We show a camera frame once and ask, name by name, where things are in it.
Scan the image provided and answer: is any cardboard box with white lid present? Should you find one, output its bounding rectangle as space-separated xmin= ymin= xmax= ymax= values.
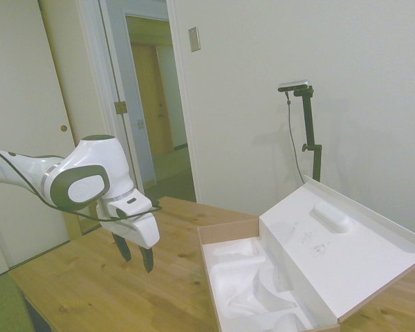
xmin=196 ymin=174 xmax=415 ymax=332

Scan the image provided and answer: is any grey camera cable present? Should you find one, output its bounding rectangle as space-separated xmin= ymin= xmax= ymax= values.
xmin=284 ymin=91 xmax=307 ymax=185

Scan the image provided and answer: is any metal wall switch plate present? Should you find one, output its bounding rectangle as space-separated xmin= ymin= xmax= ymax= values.
xmin=187 ymin=26 xmax=201 ymax=53

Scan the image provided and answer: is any white foam box insert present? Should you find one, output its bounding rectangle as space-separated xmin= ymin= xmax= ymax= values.
xmin=202 ymin=236 xmax=314 ymax=332

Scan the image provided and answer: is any silver camera on stand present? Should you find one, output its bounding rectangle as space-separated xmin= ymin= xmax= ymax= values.
xmin=277 ymin=80 xmax=313 ymax=93

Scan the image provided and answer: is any wooden hallway door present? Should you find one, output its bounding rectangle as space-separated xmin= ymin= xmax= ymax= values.
xmin=130 ymin=43 xmax=176 ymax=163

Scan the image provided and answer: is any black camera stand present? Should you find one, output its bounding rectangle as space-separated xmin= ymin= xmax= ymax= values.
xmin=291 ymin=86 xmax=323 ymax=183

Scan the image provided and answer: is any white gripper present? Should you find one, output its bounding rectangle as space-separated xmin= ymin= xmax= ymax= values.
xmin=96 ymin=188 xmax=160 ymax=275

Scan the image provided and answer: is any white door with round pull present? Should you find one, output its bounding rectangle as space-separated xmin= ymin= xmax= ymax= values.
xmin=0 ymin=0 xmax=116 ymax=277

